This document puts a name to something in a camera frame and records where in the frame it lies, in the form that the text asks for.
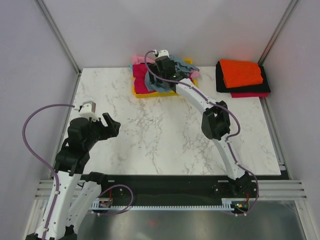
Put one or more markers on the right aluminium frame post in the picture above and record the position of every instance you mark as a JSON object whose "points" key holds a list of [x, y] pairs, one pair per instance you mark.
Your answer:
{"points": [[291, 7]]}

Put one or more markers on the white slotted cable duct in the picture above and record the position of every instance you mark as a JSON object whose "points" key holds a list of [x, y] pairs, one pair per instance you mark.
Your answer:
{"points": [[98, 205]]}

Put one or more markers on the light pink t shirt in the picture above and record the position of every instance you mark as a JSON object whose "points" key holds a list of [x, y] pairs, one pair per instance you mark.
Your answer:
{"points": [[137, 59]]}

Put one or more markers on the yellow plastic bin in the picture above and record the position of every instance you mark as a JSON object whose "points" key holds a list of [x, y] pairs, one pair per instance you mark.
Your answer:
{"points": [[139, 89]]}

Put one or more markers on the aluminium front rail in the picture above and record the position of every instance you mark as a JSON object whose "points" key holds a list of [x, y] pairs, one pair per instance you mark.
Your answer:
{"points": [[269, 190]]}

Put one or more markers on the magenta t shirt in bin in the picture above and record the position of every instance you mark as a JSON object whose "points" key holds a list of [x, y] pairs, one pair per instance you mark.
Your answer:
{"points": [[190, 70]]}

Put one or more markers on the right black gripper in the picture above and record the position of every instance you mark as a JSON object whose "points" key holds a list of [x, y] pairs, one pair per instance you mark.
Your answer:
{"points": [[153, 68]]}

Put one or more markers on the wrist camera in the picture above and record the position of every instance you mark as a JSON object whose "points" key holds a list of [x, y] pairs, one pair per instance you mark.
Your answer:
{"points": [[161, 53], [88, 110]]}

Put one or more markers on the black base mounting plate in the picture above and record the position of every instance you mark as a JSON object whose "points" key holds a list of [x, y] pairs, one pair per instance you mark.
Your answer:
{"points": [[172, 190]]}

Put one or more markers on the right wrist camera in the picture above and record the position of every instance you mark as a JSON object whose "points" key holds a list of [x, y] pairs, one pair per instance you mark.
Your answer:
{"points": [[161, 53]]}

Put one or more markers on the folded orange t shirt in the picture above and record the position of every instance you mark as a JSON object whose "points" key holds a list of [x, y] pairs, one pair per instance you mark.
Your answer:
{"points": [[238, 73]]}

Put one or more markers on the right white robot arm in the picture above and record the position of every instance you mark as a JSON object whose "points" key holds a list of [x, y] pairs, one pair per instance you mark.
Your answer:
{"points": [[218, 124]]}

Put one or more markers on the left aluminium frame post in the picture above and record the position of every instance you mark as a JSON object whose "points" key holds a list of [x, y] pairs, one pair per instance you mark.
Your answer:
{"points": [[58, 35]]}

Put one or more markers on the aluminium frame post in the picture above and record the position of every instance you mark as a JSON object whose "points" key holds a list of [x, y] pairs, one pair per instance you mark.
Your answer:
{"points": [[291, 7], [58, 35]]}

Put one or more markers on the folded magenta t shirt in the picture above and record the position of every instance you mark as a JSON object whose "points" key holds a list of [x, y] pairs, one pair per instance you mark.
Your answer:
{"points": [[250, 95]]}

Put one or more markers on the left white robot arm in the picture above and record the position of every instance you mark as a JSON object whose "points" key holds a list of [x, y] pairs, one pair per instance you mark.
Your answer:
{"points": [[73, 192]]}

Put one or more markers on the folded black t shirt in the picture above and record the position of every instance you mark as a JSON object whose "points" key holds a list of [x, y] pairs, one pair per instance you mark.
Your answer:
{"points": [[258, 88]]}

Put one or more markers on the grey-blue t shirt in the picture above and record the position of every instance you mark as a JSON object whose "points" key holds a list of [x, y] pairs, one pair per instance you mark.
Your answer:
{"points": [[177, 60]]}

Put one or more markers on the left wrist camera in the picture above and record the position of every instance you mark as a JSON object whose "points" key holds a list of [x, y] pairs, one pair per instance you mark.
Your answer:
{"points": [[88, 110]]}

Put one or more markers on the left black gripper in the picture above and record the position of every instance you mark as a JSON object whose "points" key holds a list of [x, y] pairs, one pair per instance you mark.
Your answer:
{"points": [[111, 130]]}

